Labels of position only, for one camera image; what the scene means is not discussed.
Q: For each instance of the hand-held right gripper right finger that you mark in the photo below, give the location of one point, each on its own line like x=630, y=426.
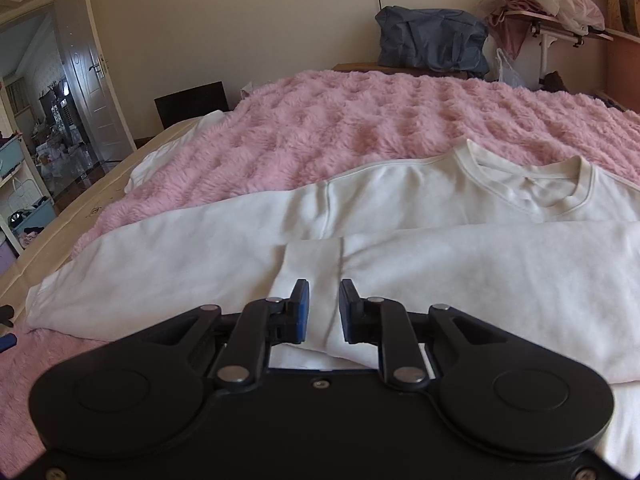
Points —
x=345, y=310

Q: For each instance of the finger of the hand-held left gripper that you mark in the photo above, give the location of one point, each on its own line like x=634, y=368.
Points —
x=6, y=340

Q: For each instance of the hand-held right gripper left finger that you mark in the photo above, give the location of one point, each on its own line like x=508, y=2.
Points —
x=301, y=310

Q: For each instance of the white sweatshirt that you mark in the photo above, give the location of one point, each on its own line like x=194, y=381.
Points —
x=450, y=270

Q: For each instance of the beige bed mattress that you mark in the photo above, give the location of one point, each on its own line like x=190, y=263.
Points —
x=60, y=230

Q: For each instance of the white storage shelf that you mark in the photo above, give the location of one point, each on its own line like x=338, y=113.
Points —
x=20, y=190

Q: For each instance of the pink fluffy blanket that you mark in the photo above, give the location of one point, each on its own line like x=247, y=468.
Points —
x=320, y=125

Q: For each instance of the white pillow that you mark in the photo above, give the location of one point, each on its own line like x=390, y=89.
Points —
x=167, y=152

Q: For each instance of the dark brown board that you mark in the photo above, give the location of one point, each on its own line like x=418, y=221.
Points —
x=191, y=102

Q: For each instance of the white door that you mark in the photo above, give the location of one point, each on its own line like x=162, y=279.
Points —
x=97, y=75

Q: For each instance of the blue duffel bag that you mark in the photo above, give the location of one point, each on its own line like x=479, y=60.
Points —
x=432, y=37

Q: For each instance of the clear plastic bag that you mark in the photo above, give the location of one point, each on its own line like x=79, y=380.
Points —
x=507, y=70

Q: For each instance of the pink cloth pile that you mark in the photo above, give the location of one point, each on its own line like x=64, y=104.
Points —
x=510, y=22

